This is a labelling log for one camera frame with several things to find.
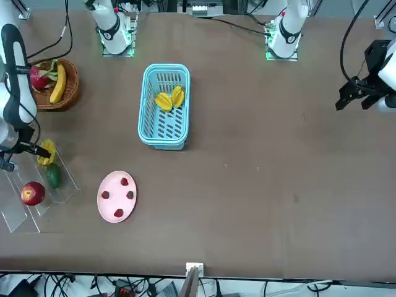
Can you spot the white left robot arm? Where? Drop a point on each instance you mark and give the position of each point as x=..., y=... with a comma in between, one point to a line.
x=290, y=31

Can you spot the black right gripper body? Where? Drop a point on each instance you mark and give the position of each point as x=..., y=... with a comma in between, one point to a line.
x=26, y=135

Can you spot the red strawberry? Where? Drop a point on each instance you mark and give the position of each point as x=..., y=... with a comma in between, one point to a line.
x=105, y=195
x=124, y=181
x=118, y=213
x=130, y=194

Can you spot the red apple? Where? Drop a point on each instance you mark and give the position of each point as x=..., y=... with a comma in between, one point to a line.
x=32, y=193

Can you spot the clear acrylic display platform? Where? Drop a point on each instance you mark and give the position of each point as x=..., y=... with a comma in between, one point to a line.
x=65, y=191

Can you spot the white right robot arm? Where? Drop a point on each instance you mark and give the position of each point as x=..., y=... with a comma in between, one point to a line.
x=111, y=34

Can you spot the brown wicker basket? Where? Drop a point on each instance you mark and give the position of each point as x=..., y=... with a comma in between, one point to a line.
x=71, y=89

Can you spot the pink dragon fruit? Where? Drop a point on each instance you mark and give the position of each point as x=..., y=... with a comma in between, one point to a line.
x=38, y=79

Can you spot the blue plastic basket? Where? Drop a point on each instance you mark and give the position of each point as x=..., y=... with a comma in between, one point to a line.
x=140, y=123

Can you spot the aluminium frame post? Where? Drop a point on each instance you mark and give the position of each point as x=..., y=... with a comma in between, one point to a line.
x=193, y=278

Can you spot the pink round plate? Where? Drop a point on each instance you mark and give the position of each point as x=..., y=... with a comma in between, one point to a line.
x=116, y=198

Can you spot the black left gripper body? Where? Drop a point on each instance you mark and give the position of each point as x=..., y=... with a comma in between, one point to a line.
x=376, y=58

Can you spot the green avocado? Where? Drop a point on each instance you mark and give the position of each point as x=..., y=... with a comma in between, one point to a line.
x=53, y=175

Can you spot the yellow banana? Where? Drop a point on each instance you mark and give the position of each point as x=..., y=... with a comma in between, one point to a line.
x=60, y=83

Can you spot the yellow star fruit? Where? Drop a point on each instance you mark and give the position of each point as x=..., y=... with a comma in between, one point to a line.
x=179, y=97
x=164, y=102
x=49, y=143

